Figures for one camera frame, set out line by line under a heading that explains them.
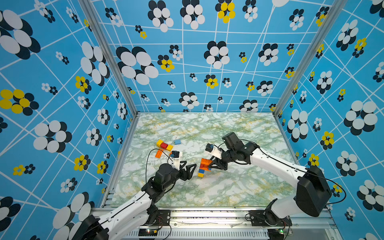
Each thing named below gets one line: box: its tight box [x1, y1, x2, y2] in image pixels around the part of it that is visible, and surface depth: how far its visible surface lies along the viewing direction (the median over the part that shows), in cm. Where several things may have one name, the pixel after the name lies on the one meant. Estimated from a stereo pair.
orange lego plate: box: [200, 158, 213, 172], surface depth 79 cm
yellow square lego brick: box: [156, 139, 164, 148], surface depth 101 cm
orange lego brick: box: [155, 148, 164, 159], surface depth 100 cm
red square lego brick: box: [160, 142, 169, 150], surface depth 102 cm
